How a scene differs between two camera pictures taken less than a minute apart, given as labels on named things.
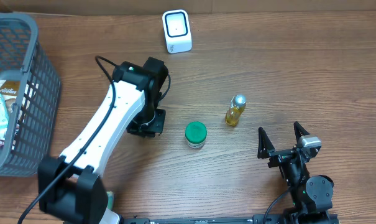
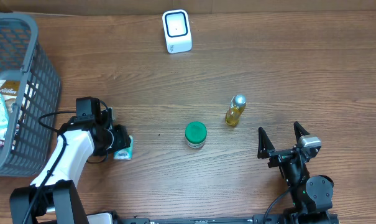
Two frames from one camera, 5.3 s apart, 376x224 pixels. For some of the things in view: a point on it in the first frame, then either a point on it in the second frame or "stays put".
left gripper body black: [148, 127] -> [122, 144]
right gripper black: [279, 155] stays put
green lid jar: [196, 134] stays put
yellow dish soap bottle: [237, 105] stays put
